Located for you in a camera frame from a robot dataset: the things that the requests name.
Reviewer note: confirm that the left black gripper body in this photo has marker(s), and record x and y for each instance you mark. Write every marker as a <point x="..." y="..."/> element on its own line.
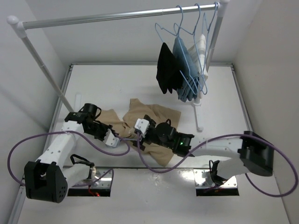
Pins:
<point x="98" y="130"/>

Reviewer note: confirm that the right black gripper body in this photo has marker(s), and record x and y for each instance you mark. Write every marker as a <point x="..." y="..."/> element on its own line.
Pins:
<point x="151" y="137"/>

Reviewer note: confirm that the beige t shirt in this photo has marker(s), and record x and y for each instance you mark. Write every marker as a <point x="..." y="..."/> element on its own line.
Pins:
<point x="137" y="110"/>

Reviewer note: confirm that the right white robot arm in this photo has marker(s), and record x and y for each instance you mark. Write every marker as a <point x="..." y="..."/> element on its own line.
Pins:
<point x="244" y="153"/>

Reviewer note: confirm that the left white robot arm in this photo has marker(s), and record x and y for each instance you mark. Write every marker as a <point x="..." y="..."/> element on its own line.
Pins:
<point x="51" y="176"/>

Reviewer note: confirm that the blue hanger with black garment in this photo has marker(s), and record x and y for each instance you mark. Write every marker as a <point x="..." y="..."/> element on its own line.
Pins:
<point x="159" y="29"/>

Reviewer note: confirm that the blue hanger with white garment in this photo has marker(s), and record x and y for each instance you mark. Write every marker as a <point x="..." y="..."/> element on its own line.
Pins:
<point x="206" y="27"/>

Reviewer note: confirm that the blue denim hanging garment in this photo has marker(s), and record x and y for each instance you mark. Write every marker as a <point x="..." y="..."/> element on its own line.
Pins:
<point x="188" y="71"/>

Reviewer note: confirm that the black hanging garment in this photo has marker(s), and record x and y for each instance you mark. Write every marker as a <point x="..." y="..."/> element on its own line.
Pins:
<point x="168" y="71"/>

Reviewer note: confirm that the white hanging garment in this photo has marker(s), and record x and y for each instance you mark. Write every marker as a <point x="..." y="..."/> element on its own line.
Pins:
<point x="198" y="56"/>

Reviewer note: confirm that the white and silver clothes rack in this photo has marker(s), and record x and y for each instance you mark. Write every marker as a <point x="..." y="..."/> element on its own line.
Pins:
<point x="20" y="28"/>

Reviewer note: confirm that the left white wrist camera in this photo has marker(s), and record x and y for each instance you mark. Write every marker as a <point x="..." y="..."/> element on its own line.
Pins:
<point x="111" y="140"/>

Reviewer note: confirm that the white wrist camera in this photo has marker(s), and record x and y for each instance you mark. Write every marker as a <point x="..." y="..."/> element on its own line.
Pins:
<point x="111" y="140"/>
<point x="142" y="126"/>

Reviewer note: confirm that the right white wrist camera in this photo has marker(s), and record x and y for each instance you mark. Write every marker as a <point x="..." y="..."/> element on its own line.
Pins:
<point x="142" y="126"/>

